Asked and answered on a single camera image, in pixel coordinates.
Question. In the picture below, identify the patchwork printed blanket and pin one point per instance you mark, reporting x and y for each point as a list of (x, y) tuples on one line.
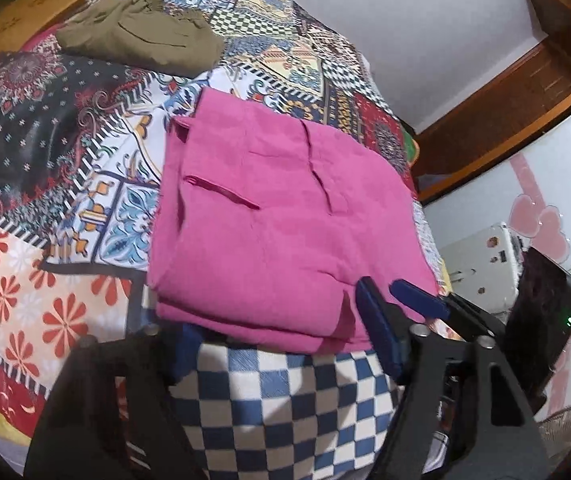
[(40, 135)]

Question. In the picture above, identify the pink pants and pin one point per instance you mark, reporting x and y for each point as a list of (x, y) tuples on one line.
[(265, 235)]

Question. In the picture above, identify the white power socket box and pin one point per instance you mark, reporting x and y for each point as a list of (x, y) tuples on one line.
[(480, 265)]

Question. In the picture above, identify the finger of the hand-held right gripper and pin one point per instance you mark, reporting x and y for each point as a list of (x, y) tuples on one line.
[(418, 299)]

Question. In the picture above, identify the wooden wardrobe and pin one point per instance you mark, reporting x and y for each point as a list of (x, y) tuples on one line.
[(515, 110)]

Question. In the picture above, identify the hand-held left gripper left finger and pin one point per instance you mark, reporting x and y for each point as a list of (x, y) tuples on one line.
[(115, 385)]

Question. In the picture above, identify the wooden lap table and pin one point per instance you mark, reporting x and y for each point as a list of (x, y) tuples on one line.
[(10, 20)]

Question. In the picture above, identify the white door with pink stickers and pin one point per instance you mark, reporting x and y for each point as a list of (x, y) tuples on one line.
[(555, 170)]

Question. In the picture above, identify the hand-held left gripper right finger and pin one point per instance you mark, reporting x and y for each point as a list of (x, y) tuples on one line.
[(380, 330)]

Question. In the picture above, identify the olive green pants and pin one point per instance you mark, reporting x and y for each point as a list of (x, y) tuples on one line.
[(140, 35)]

